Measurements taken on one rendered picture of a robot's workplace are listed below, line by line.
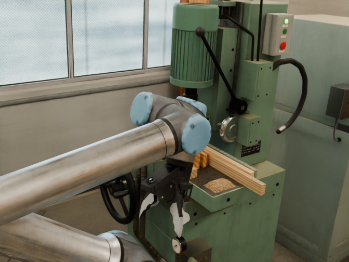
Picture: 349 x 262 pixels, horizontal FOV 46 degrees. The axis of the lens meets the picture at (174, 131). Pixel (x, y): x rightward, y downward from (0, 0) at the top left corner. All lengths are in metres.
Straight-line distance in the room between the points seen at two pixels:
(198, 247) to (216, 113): 0.54
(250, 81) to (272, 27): 0.23
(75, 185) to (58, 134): 2.16
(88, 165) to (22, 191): 0.13
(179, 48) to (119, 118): 1.65
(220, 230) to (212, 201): 0.36
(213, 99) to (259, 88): 0.20
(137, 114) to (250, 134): 0.77
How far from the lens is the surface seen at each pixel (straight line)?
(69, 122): 2.98
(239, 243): 1.95
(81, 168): 0.82
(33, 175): 0.81
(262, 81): 1.69
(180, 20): 1.58
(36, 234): 1.02
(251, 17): 1.70
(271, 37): 1.73
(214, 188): 1.49
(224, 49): 1.68
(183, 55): 1.59
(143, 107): 1.02
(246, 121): 1.70
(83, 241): 1.10
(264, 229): 2.04
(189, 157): 1.12
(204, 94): 1.77
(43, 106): 2.87
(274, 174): 1.91
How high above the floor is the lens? 1.62
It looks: 21 degrees down
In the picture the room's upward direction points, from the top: 3 degrees clockwise
